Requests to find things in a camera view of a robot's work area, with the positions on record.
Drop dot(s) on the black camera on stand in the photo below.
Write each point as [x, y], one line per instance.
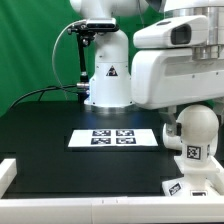
[85, 31]

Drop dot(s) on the white lamp hood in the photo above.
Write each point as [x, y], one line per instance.
[171, 142]

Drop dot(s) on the white marker sheet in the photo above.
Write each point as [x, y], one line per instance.
[112, 137]

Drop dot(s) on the white rail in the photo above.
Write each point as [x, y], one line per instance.
[116, 210]
[8, 172]

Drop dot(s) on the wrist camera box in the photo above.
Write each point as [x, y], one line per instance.
[173, 32]

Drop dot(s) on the white lamp base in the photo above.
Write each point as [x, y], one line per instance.
[197, 180]

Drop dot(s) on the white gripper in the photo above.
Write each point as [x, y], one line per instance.
[164, 78]

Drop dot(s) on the white lamp bulb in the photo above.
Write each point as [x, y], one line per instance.
[199, 127]

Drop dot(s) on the white front rail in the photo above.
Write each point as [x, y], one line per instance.
[116, 210]

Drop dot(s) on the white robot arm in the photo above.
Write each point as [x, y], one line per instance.
[110, 86]

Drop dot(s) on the white left rail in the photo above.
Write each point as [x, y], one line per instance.
[8, 172]

